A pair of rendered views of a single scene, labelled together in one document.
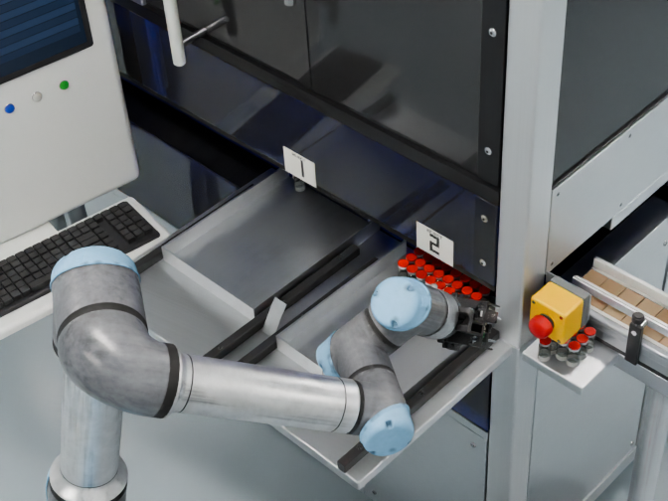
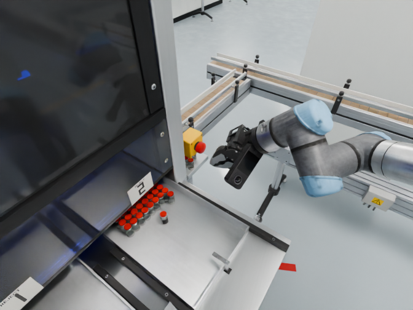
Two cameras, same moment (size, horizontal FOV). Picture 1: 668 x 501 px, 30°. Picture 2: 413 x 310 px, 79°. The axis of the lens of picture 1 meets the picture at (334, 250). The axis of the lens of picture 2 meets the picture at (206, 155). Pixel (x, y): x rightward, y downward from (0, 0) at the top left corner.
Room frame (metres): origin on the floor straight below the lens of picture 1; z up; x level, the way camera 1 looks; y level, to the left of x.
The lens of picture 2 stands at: (1.55, 0.28, 1.57)
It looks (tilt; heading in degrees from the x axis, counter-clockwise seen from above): 45 degrees down; 258
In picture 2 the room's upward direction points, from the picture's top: straight up
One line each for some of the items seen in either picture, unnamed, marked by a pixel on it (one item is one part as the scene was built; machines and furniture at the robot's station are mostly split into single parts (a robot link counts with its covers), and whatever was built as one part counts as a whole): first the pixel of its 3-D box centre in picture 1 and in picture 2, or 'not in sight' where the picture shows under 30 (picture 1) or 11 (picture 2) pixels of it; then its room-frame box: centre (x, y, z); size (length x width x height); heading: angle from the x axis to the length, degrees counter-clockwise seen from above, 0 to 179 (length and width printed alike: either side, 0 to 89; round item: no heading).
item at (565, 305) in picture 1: (558, 310); (188, 141); (1.47, -0.37, 0.99); 0.08 x 0.07 x 0.07; 133
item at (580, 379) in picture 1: (575, 351); (184, 159); (1.49, -0.41, 0.87); 0.14 x 0.13 x 0.02; 133
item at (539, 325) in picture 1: (542, 325); (199, 147); (1.44, -0.34, 0.99); 0.04 x 0.04 x 0.04; 43
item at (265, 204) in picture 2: not in sight; (272, 193); (0.84, -0.72, 0.07); 0.50 x 0.08 x 0.14; 43
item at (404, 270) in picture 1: (435, 290); (148, 211); (1.63, -0.18, 0.90); 0.18 x 0.02 x 0.05; 43
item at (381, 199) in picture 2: not in sight; (378, 198); (0.52, -0.29, 0.50); 0.12 x 0.05 x 0.09; 133
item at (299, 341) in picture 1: (395, 326); (176, 231); (1.56, -0.10, 0.90); 0.34 x 0.26 x 0.04; 133
